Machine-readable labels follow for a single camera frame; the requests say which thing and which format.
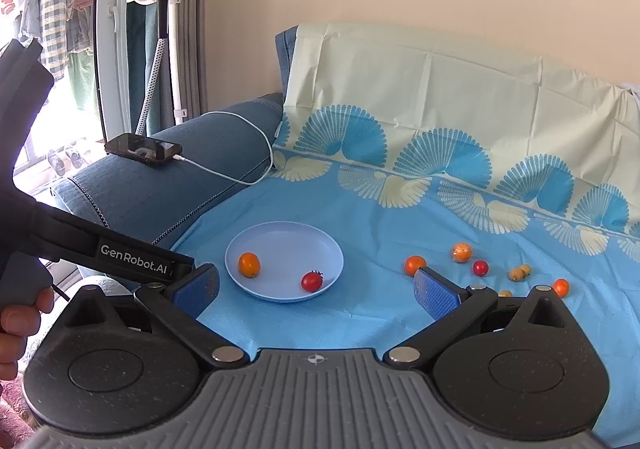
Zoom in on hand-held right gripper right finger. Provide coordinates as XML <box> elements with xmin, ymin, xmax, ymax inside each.
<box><xmin>382</xmin><ymin>267</ymin><xmax>573</xmax><ymax>371</ymax></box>

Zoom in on pink fluffy blanket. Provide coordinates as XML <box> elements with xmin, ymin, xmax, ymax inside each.
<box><xmin>0</xmin><ymin>376</ymin><xmax>41</xmax><ymax>435</ymax></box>

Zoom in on blue fan-print cloth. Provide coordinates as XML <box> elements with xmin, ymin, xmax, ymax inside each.
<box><xmin>170</xmin><ymin>22</ymin><xmax>640</xmax><ymax>449</ymax></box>

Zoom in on black smartphone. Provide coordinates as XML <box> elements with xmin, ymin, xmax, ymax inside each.
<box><xmin>104</xmin><ymin>133</ymin><xmax>183</xmax><ymax>169</ymax></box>

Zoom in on white steamer stand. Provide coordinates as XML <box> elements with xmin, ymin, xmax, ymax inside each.
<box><xmin>125</xmin><ymin>0</ymin><xmax>231</xmax><ymax>126</ymax></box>

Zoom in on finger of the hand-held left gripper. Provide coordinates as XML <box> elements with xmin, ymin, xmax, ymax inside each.
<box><xmin>90</xmin><ymin>230</ymin><xmax>196</xmax><ymax>286</ymax></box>

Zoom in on black garment steamer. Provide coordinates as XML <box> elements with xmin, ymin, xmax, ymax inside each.
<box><xmin>135</xmin><ymin>0</ymin><xmax>176</xmax><ymax>136</ymax></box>

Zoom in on white sliding door frame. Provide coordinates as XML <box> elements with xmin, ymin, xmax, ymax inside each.
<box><xmin>95</xmin><ymin>0</ymin><xmax>131</xmax><ymax>140</ymax></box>

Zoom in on grey green curtain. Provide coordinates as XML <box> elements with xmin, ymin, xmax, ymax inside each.
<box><xmin>125</xmin><ymin>0</ymin><xmax>208</xmax><ymax>135</ymax></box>

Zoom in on light blue plate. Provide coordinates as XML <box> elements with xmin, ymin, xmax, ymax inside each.
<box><xmin>224</xmin><ymin>222</ymin><xmax>345</xmax><ymax>304</ymax></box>

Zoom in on white charging cable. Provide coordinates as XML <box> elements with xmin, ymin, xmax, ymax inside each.
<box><xmin>175</xmin><ymin>111</ymin><xmax>275</xmax><ymax>186</ymax></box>

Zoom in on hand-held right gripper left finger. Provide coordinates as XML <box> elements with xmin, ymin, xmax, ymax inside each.
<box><xmin>65</xmin><ymin>264</ymin><xmax>251</xmax><ymax>372</ymax></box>

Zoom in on grey fluffy blanket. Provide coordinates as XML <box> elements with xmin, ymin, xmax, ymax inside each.
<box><xmin>75</xmin><ymin>278</ymin><xmax>141</xmax><ymax>302</ymax></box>

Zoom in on person's left hand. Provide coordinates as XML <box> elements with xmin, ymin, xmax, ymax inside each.
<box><xmin>0</xmin><ymin>289</ymin><xmax>55</xmax><ymax>382</ymax></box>

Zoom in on row of hanging clothes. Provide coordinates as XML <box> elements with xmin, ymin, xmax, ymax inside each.
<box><xmin>0</xmin><ymin>0</ymin><xmax>103</xmax><ymax>112</ymax></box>

